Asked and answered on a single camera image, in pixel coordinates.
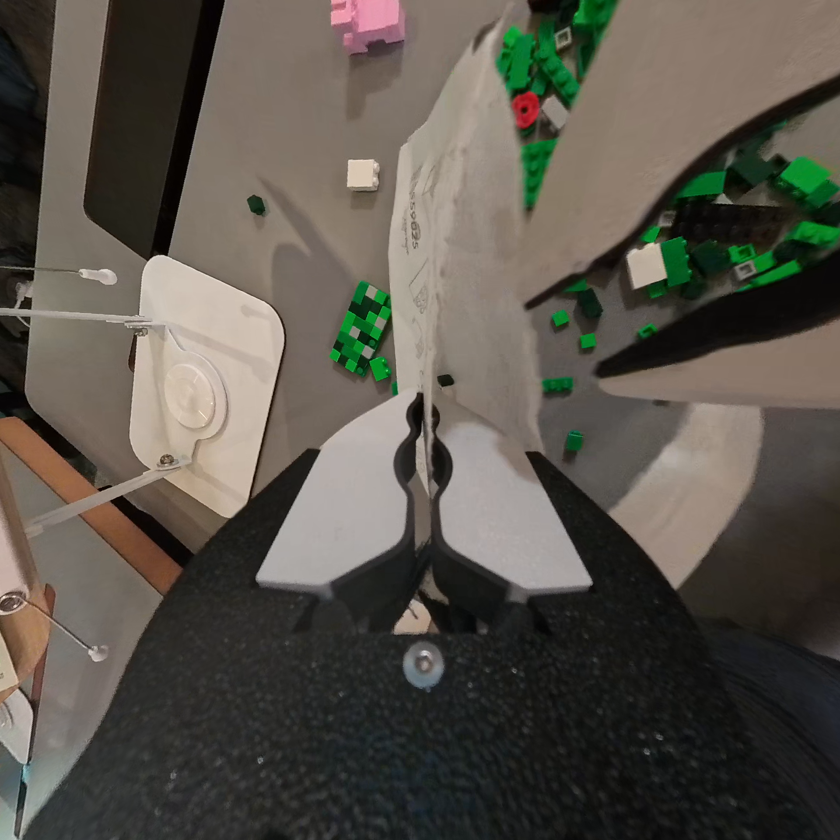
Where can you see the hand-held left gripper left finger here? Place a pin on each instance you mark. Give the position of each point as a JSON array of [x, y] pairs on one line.
[[341, 525]]

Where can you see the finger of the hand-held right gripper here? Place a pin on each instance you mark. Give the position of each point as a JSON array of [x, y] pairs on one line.
[[656, 98], [754, 374]]

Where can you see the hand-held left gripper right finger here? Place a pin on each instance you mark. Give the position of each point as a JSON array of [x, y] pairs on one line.
[[505, 525]]

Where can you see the white printed paper bag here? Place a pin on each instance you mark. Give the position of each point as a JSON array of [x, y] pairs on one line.
[[472, 262]]

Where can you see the small bright green brick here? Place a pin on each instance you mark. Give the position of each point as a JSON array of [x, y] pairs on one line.
[[574, 441]]

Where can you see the red round brick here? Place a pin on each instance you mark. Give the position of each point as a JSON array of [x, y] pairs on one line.
[[525, 110]]

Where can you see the green studded baseplate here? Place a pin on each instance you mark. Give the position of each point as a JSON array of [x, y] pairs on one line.
[[538, 170]]

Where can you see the long black plate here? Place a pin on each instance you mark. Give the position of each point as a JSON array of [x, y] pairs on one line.
[[728, 223]]

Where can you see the pile of green toy bricks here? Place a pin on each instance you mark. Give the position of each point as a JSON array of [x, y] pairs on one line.
[[515, 52]]

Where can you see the green pixel pattern panel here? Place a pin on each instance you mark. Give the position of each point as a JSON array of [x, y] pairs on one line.
[[361, 328]]

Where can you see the pink toy brick pig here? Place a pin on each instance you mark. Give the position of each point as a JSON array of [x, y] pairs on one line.
[[367, 26]]

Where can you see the white square toy brick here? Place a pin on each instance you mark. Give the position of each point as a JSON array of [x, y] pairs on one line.
[[363, 175]]

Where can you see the small dark green brick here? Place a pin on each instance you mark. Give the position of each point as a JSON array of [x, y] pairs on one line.
[[256, 205]]

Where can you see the person's dark blue clothing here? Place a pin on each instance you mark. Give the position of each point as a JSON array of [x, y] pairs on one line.
[[774, 722]]

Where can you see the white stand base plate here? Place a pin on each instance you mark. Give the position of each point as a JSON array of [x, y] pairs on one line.
[[210, 328]]

